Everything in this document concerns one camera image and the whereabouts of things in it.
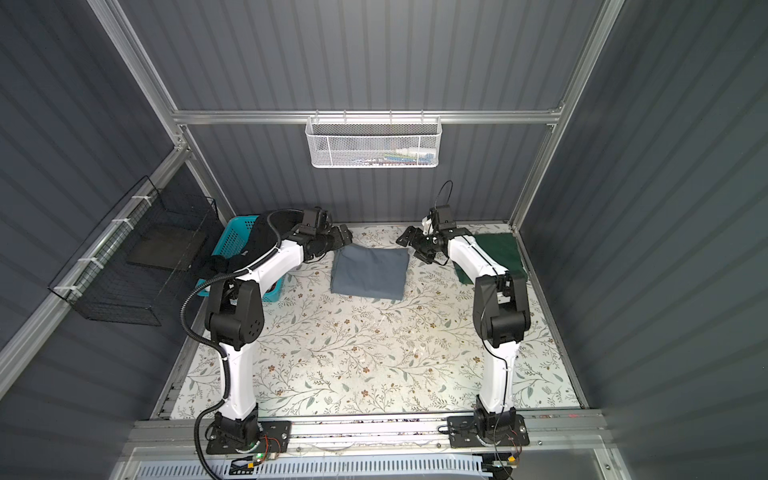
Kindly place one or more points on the folded dark green t-shirt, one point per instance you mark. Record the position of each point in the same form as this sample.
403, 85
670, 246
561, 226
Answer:
501, 252

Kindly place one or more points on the black t-shirt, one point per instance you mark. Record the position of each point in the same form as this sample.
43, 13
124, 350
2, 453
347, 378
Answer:
262, 240

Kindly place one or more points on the white bottle in wire basket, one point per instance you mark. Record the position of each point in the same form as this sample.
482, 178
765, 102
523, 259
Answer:
419, 153

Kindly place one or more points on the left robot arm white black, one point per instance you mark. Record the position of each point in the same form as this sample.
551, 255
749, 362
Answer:
235, 319

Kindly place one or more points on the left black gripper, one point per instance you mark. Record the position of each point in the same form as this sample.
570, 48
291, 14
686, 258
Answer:
337, 241

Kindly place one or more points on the white wire wall basket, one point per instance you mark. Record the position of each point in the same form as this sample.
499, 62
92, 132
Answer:
367, 145

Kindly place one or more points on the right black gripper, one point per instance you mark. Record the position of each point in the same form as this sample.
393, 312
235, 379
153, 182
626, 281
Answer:
419, 235

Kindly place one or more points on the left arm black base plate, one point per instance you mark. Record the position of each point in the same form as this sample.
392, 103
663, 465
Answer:
225, 436

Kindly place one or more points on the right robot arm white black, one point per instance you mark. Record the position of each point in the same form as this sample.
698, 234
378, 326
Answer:
501, 314

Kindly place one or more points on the teal plastic laundry basket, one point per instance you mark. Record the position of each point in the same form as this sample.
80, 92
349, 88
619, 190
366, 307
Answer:
233, 241

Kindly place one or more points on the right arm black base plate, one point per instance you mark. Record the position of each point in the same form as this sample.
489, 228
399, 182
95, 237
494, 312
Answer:
466, 431

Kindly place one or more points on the aluminium front rail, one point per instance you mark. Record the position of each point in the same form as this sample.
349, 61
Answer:
380, 434

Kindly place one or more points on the white slotted cable duct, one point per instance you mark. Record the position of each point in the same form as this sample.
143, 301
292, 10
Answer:
353, 467

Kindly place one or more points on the black wire side basket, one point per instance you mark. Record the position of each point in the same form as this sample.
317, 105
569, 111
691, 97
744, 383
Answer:
141, 269

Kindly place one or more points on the grey-blue t-shirt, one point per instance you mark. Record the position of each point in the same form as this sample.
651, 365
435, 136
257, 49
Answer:
376, 273

